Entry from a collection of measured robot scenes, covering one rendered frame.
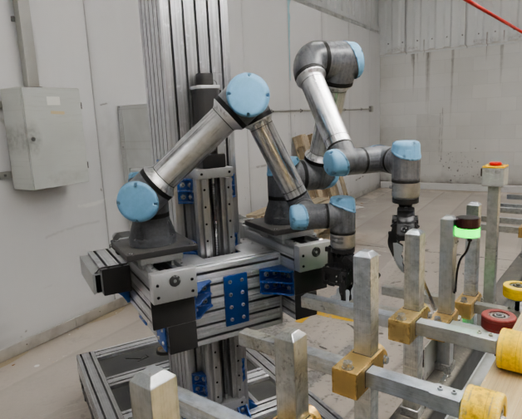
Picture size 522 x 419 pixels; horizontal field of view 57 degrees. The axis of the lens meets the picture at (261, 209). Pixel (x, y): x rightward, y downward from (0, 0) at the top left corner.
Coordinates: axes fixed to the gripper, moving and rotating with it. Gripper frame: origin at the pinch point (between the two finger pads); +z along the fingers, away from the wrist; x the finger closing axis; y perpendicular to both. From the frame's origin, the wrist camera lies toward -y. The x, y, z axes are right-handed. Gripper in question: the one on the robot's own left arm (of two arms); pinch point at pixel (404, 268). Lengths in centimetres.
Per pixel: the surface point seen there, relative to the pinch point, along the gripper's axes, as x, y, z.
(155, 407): 23, -96, -18
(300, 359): 14, -71, -11
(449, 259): -11.4, -2.7, -4.2
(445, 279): -10.8, -2.7, 1.5
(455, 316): -13.7, -1.9, 12.2
